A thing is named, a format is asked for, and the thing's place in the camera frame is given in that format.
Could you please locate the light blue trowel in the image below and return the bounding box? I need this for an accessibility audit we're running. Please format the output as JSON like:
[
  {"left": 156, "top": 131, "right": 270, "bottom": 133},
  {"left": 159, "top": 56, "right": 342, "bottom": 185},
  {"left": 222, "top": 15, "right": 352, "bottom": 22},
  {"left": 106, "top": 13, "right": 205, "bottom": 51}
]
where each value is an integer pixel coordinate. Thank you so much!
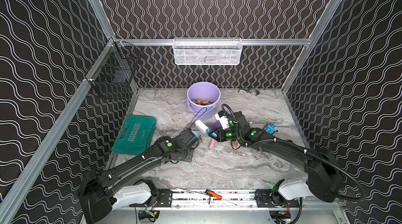
[{"left": 192, "top": 131, "right": 201, "bottom": 139}]

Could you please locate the green plastic tool case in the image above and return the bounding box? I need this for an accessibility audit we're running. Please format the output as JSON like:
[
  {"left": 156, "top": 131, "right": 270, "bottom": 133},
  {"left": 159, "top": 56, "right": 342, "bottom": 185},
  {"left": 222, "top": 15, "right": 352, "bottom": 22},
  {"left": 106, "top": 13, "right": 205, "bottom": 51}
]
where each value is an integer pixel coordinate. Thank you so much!
[{"left": 112, "top": 115, "right": 157, "bottom": 156}]

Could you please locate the purple plastic bucket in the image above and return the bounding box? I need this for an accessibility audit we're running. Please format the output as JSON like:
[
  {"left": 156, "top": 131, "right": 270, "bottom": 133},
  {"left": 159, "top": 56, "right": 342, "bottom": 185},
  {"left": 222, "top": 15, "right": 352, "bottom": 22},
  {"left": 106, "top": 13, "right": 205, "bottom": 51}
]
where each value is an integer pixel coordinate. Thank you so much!
[{"left": 186, "top": 82, "right": 221, "bottom": 120}]

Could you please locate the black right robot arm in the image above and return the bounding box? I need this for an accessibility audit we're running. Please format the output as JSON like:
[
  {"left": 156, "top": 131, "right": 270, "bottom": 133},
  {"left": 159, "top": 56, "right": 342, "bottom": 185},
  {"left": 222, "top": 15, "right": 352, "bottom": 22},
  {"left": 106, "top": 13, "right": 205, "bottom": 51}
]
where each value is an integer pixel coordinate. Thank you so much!
[{"left": 209, "top": 104, "right": 366, "bottom": 203}]

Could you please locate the white wire basket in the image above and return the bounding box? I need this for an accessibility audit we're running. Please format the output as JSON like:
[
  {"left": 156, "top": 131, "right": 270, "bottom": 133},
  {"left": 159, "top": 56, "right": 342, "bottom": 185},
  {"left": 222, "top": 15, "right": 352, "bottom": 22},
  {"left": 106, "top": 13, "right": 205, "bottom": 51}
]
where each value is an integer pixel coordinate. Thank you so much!
[{"left": 172, "top": 38, "right": 243, "bottom": 66}]

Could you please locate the white brush blue handle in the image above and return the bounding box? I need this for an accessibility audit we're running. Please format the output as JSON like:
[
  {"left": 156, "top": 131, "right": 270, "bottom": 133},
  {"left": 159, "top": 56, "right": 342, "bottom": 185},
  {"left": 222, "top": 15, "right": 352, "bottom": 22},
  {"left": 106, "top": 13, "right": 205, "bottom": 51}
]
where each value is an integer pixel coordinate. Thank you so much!
[{"left": 195, "top": 120, "right": 217, "bottom": 138}]

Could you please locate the black clamp on table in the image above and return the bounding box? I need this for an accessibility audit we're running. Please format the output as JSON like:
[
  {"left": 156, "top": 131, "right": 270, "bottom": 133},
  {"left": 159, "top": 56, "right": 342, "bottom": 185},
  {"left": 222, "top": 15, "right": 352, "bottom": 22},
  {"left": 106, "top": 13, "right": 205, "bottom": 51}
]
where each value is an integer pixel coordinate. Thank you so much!
[{"left": 238, "top": 88, "right": 260, "bottom": 96}]

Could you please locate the orange handled screwdriver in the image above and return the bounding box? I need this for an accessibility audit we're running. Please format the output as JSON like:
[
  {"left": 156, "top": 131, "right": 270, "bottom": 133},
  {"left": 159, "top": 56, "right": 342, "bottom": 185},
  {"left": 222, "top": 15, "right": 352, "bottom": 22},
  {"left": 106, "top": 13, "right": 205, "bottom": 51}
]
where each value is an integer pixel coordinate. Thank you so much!
[{"left": 205, "top": 189, "right": 223, "bottom": 205}]

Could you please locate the blue tape measure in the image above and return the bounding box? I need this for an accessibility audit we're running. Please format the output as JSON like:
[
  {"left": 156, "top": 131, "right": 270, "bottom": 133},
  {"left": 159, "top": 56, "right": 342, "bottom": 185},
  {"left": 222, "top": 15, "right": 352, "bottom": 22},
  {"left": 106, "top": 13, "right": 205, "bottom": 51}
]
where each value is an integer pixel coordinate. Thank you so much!
[{"left": 264, "top": 123, "right": 277, "bottom": 135}]

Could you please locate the black wire basket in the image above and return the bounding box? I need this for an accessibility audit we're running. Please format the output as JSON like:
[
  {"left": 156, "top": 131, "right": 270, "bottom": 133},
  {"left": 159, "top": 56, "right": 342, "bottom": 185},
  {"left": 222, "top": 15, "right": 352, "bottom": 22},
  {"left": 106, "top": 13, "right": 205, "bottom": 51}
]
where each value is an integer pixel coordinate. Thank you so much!
[{"left": 89, "top": 38, "right": 143, "bottom": 100}]

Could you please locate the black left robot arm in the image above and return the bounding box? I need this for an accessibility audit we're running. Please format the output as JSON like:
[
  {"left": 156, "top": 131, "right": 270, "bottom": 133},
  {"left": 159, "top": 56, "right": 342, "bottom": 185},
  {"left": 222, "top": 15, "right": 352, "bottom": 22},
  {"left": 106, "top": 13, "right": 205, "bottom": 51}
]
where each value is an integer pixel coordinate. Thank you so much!
[{"left": 78, "top": 129, "right": 200, "bottom": 224}]

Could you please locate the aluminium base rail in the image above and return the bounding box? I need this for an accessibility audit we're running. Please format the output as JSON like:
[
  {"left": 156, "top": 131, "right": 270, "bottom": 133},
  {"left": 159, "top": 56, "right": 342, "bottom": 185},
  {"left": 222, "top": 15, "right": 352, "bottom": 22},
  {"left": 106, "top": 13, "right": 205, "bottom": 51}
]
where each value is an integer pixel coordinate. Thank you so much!
[{"left": 87, "top": 188, "right": 343, "bottom": 211}]

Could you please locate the purple trowel pink handle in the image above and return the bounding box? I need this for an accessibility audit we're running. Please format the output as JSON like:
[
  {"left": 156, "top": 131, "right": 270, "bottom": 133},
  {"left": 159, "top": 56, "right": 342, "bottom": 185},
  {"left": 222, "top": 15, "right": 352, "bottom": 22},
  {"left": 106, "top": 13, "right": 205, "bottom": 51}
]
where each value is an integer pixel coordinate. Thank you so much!
[{"left": 209, "top": 121, "right": 222, "bottom": 150}]

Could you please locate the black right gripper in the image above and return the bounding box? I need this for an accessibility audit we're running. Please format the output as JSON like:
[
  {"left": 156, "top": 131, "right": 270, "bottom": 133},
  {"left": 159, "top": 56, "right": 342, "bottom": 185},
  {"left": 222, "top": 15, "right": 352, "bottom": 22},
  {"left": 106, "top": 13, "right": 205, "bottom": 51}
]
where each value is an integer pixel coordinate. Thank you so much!
[{"left": 207, "top": 126, "right": 242, "bottom": 143}]

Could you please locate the green trowel wooden handle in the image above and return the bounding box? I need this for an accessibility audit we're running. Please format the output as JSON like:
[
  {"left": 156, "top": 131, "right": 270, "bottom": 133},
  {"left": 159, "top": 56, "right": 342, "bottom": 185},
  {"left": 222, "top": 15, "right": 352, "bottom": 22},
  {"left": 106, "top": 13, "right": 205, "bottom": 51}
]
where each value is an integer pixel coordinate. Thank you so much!
[{"left": 192, "top": 99, "right": 211, "bottom": 106}]

